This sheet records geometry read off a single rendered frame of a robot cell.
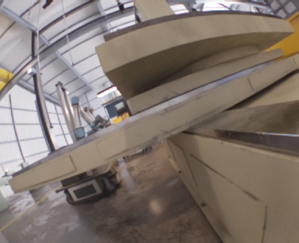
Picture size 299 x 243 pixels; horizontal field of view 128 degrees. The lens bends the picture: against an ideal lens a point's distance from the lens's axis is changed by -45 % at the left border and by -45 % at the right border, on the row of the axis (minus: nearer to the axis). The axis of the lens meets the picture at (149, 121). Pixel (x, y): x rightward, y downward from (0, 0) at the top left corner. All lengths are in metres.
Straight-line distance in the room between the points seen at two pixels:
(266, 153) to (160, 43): 0.36
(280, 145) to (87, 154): 0.58
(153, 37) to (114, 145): 0.40
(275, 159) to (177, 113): 0.40
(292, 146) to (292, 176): 0.04
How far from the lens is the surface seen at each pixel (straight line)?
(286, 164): 0.22
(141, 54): 0.38
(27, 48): 11.45
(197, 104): 0.55
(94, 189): 1.86
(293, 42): 2.65
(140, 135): 0.50
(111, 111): 4.09
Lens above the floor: 0.69
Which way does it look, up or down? level
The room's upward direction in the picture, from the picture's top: 24 degrees counter-clockwise
